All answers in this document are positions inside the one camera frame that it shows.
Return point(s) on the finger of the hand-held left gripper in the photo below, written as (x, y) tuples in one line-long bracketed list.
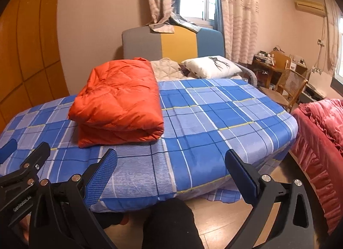
[(34, 160), (8, 150)]

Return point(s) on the rattan wooden chair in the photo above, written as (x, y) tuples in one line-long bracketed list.
[(292, 80)]

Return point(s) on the orange puffer jacket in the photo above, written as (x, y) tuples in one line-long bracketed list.
[(118, 99)]

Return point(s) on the wooden wardrobe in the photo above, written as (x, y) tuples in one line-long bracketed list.
[(26, 50)]

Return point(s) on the bed with blue plaid sheet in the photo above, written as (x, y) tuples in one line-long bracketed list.
[(214, 120)]

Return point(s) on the wall air conditioner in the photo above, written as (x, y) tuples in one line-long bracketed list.
[(310, 6)]

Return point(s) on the grey yellow blue headboard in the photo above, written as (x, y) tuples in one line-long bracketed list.
[(139, 42)]

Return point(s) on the black electronic device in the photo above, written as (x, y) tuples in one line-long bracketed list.
[(312, 92)]

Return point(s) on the plain pale curtain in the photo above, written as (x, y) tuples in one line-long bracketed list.
[(333, 24)]

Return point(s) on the cluttered wooden desk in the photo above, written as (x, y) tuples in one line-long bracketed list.
[(264, 68)]

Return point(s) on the grey padded rail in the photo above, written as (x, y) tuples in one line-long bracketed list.
[(250, 75)]

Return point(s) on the patterned beige curtain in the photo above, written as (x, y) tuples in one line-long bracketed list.
[(238, 10)]

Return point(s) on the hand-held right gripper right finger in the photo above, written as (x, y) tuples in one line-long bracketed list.
[(246, 182)]

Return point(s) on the white deer print pillow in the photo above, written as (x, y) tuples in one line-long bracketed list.
[(206, 66)]

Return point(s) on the beige quilted blanket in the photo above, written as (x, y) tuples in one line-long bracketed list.
[(166, 69)]

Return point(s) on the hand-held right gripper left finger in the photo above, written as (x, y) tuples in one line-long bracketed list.
[(101, 176)]

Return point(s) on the red ruffled bedspread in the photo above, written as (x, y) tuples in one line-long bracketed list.
[(321, 136)]

